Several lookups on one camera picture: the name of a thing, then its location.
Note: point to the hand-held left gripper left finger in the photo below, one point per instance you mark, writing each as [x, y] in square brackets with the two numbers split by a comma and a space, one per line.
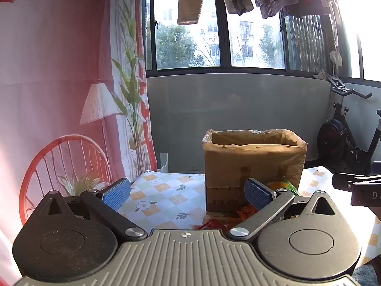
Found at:
[116, 195]

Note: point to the brown cardboard box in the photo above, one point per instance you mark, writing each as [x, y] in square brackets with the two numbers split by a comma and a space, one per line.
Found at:
[220, 199]

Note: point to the hanging beige towel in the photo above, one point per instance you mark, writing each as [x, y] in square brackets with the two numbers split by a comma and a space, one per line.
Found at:
[189, 3]

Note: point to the small white container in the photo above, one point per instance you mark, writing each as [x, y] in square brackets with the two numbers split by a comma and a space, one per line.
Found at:
[164, 162]

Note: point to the red snack packet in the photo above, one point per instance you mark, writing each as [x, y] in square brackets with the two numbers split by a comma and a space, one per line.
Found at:
[210, 224]

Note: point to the black framed window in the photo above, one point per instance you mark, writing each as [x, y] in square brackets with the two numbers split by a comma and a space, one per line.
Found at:
[223, 35]

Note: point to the printed pink curtain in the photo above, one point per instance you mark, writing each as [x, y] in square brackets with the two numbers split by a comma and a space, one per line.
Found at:
[44, 65]

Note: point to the black exercise bike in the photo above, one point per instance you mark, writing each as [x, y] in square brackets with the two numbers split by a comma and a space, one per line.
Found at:
[336, 134]

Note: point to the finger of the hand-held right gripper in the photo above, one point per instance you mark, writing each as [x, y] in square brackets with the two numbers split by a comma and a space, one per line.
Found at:
[342, 181]

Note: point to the checkered floral tablecloth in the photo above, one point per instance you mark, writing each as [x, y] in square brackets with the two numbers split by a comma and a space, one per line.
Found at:
[166, 196]

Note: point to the large green snack bag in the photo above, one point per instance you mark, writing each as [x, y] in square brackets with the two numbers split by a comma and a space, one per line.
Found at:
[290, 187]

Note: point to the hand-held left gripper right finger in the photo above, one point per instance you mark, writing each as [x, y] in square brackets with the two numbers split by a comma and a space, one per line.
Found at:
[257, 193]

